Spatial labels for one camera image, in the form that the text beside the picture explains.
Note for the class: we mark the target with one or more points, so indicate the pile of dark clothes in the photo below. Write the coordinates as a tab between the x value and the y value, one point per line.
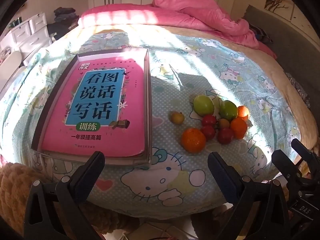
63	17

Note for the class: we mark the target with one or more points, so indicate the red cherry tomato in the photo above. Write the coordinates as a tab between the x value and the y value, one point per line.
209	120
207	131
225	135

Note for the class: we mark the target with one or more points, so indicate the dark patterned pillow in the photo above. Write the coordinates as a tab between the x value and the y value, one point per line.
261	33

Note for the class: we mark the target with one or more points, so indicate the tree branch wall painting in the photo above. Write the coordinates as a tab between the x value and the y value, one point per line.
280	0

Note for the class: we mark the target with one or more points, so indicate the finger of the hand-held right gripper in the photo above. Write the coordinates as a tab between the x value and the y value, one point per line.
306	157
283	165

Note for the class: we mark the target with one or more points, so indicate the small orange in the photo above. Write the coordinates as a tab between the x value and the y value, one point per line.
238	128
243	111

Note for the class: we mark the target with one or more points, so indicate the pink duvet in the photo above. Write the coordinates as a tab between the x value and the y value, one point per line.
175	17

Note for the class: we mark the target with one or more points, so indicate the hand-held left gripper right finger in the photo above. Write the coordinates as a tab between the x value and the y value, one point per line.
222	177

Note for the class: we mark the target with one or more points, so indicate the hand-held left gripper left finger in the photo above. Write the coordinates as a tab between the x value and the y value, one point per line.
92	177

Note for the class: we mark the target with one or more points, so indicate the brown plush rug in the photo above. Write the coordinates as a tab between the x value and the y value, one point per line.
15	192

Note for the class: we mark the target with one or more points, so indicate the white chest of drawers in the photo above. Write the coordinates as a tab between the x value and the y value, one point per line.
27	35

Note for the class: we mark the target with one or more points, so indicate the yellow cherry tomato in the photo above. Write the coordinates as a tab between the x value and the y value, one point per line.
223	123
177	117

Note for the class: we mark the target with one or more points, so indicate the pink book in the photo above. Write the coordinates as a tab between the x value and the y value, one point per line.
100	100

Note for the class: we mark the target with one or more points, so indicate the large orange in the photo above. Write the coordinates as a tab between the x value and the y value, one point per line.
193	140

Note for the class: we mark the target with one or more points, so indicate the grey padded headboard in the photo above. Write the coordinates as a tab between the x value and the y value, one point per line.
282	37

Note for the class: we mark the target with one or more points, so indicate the cartoon cat printed bed sheet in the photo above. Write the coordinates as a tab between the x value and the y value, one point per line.
175	62

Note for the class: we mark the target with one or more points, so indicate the green round fruit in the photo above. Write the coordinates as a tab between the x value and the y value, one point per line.
203	105
228	109

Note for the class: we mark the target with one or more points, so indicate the dark floral cloth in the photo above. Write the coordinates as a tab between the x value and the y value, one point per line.
298	90

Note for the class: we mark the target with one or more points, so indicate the pink Chinese workbook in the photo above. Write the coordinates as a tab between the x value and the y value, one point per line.
149	105

